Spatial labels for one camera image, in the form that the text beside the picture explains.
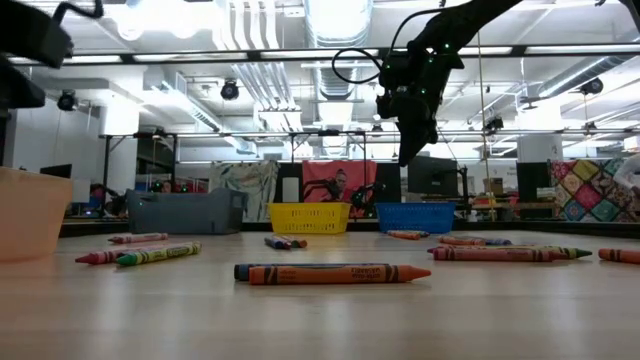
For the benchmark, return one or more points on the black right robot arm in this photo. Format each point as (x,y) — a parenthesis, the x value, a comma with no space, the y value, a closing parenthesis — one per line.
(465,20)

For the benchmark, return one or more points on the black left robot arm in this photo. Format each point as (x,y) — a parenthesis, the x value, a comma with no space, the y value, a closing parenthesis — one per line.
(30,35)

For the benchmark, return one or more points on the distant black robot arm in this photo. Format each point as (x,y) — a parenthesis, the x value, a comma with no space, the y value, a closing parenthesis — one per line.
(367,194)
(320,189)

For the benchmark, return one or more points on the black ceiling spotlight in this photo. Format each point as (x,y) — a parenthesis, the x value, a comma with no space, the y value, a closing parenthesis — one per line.
(67,100)
(495,123)
(230,90)
(592,86)

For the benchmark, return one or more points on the blue plastic basket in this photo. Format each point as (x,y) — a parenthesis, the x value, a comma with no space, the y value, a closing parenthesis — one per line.
(416,217)

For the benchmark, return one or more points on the white LED light strip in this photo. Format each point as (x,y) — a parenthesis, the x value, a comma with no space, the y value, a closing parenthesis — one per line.
(582,49)
(300,53)
(100,58)
(485,50)
(190,57)

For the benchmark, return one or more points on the cardboard box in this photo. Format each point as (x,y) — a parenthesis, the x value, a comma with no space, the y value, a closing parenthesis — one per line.
(495,186)

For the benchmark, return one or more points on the red backdrop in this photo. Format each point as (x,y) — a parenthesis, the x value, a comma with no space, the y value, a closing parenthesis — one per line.
(320,172)

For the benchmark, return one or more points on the white pillar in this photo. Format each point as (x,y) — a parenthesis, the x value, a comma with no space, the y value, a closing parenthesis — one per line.
(540,147)
(120,150)

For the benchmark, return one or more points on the black overhead rig beam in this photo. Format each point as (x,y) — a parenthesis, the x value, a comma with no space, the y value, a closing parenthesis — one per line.
(519,50)

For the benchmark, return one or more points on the blue crayon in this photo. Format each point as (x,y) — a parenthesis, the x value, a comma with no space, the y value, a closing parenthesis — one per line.
(275,243)
(497,242)
(241,271)

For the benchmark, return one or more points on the yellow plastic basket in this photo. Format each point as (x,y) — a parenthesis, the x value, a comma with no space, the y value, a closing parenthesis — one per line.
(309,218)

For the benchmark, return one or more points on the white box device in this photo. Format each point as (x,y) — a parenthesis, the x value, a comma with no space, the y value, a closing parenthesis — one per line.
(290,189)

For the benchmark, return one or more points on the black panel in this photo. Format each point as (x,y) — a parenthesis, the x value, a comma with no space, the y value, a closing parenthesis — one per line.
(278,172)

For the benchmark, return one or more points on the orange crayon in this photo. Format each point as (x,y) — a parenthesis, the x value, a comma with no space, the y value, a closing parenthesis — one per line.
(300,243)
(620,255)
(335,274)

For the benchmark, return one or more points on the white ceiling pipes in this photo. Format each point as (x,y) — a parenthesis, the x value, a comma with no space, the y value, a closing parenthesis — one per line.
(265,60)

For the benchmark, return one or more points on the colourful patchwork quilt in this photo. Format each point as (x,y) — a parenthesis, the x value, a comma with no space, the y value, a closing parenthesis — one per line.
(590,190)

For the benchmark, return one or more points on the floral painted backdrop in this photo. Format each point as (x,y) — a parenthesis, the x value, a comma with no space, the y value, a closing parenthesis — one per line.
(245,187)

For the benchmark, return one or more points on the black backdrop stand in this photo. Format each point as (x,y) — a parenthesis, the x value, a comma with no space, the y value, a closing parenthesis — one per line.
(225,135)

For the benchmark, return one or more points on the grey plastic bin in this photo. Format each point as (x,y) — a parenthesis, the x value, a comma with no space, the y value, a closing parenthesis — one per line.
(185,212)

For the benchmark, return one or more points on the orange translucent bin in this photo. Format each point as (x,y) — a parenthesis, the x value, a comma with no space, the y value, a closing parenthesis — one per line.
(30,215)

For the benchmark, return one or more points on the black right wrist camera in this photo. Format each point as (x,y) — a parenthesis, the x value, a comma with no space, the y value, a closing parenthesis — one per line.
(395,70)

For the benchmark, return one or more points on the large silver ventilation duct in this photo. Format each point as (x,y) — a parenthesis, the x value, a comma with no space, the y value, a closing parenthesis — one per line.
(337,20)

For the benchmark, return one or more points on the black aluminium table frame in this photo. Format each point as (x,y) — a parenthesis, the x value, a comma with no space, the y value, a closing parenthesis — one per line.
(550,226)

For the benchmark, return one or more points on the slanted silver duct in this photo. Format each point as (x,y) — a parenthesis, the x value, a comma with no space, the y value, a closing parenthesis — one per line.
(575,75)

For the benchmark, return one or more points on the white rectangular air duct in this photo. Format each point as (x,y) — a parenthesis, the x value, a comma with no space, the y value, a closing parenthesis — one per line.
(185,100)

